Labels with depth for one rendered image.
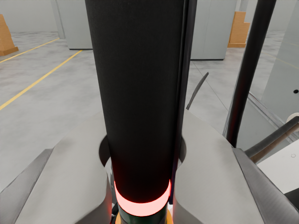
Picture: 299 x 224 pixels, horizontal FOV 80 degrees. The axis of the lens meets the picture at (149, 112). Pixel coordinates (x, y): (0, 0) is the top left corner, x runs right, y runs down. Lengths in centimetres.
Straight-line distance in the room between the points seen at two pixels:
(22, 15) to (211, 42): 1151
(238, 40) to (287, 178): 798
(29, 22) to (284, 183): 1416
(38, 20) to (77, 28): 656
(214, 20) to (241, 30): 265
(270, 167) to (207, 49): 548
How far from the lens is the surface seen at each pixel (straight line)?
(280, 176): 54
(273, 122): 124
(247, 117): 147
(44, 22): 1380
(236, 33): 828
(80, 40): 763
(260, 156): 28
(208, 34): 584
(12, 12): 1466
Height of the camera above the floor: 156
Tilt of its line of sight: 32 degrees down
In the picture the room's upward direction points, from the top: straight up
